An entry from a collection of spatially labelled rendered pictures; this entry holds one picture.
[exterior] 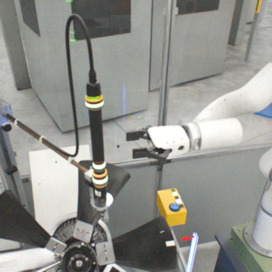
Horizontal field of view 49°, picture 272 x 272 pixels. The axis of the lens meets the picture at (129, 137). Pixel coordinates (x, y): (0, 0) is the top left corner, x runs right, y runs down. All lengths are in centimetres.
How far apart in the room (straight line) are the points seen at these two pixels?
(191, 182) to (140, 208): 39
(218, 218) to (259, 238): 106
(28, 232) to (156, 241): 46
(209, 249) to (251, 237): 124
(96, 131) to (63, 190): 61
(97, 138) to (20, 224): 48
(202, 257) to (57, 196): 158
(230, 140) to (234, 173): 130
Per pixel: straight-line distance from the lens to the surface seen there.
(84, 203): 114
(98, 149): 80
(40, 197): 135
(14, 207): 109
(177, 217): 146
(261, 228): 140
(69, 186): 133
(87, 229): 111
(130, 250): 115
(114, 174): 109
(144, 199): 204
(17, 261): 128
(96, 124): 75
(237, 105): 95
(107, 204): 93
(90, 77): 71
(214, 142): 87
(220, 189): 222
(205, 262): 261
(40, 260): 127
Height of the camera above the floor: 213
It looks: 34 degrees down
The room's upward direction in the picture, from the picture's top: straight up
